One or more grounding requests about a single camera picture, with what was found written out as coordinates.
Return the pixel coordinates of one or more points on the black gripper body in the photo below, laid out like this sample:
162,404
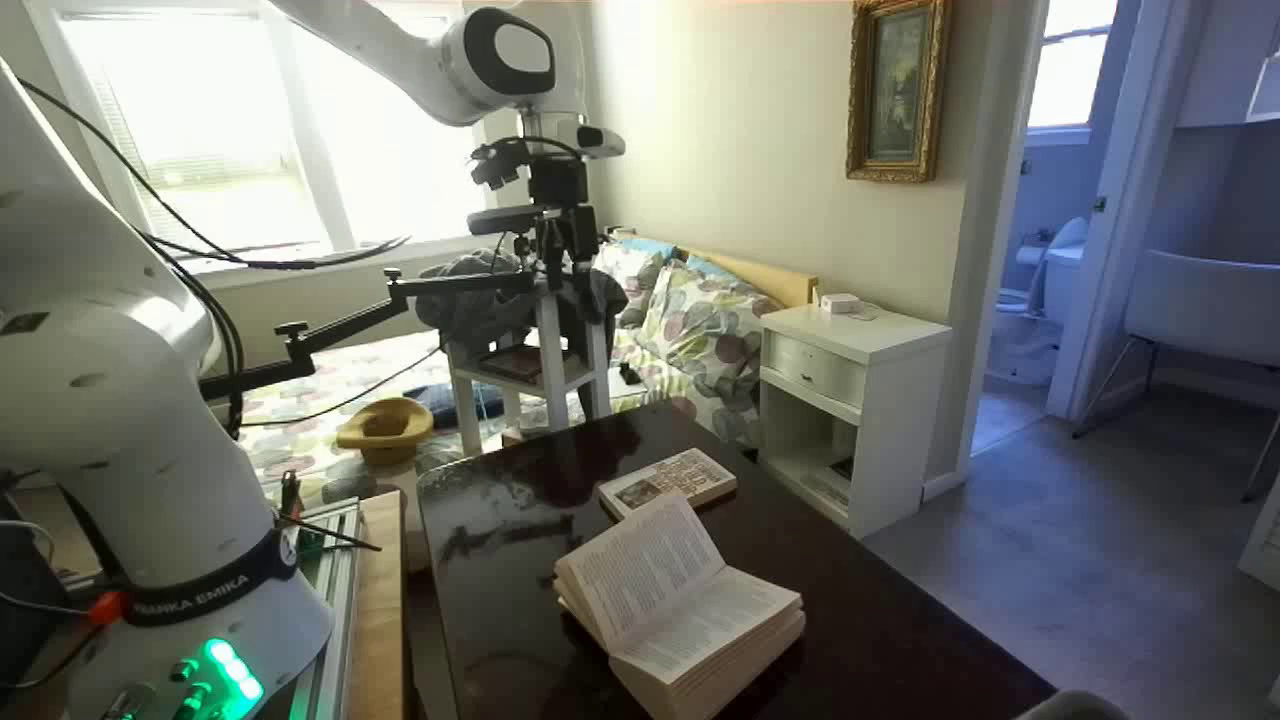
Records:
563,183

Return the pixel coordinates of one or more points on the thick paperback book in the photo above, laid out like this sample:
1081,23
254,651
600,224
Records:
664,586

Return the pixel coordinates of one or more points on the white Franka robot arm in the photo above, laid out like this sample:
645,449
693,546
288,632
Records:
106,402

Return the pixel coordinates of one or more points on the Old Neighborhood hardcover book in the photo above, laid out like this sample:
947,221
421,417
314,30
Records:
673,483

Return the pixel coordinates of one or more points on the white stool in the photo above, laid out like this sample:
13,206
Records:
552,361

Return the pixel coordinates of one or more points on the floral bedspread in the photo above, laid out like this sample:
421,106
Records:
693,334

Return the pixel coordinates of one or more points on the wooden headboard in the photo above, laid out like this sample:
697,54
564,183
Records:
787,283

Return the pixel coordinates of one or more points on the yellow bowl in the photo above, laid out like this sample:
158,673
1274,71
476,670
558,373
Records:
384,425

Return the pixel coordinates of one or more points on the small white box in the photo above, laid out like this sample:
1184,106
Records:
839,304

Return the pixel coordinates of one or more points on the gold framed painting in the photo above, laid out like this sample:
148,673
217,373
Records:
898,86

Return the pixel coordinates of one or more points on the large bright window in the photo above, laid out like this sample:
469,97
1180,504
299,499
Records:
201,133

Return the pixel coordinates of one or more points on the white nightstand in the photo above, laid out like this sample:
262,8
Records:
905,412

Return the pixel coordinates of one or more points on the red black clamp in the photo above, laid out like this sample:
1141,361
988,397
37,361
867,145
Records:
288,503

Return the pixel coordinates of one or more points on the wooden board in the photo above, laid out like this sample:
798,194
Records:
383,615

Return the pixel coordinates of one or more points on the white toilet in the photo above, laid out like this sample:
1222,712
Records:
1060,283

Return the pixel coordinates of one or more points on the small bathroom window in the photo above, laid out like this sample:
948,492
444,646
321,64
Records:
1068,64

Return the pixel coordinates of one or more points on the white door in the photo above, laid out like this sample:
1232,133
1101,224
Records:
1120,267

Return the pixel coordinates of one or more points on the red knob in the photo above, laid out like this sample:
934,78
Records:
106,609

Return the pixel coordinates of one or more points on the white bathtub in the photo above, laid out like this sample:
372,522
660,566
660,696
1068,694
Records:
1203,301

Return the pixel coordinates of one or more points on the black stereo camera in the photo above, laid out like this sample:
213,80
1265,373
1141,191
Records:
500,221

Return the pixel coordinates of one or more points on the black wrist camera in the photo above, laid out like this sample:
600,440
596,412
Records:
499,163

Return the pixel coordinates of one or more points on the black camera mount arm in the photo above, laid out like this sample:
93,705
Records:
340,324

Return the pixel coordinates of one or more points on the aluminium rail frame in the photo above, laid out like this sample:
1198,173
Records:
335,586

